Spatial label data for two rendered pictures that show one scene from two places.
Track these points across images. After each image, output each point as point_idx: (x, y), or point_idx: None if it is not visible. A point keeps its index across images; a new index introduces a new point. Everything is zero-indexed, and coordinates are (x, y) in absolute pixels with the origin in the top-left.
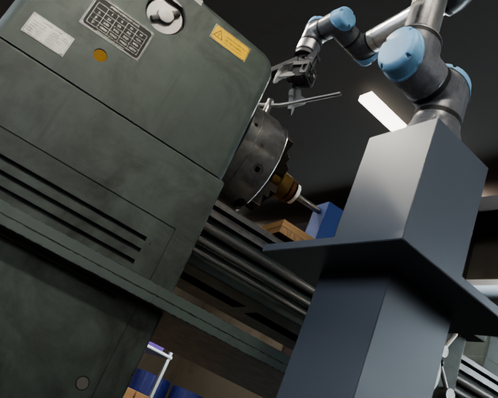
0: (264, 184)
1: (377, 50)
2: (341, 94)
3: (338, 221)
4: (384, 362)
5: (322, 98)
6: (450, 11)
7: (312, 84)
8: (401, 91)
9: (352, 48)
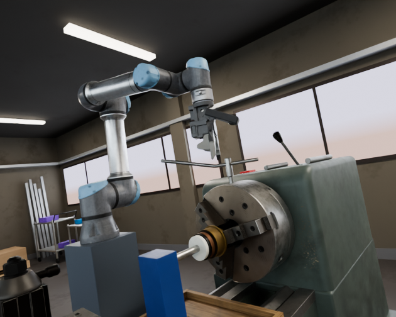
0: (207, 259)
1: (135, 88)
2: (161, 161)
3: (141, 273)
4: None
5: (176, 163)
6: (91, 104)
7: (191, 134)
8: (123, 203)
9: (159, 91)
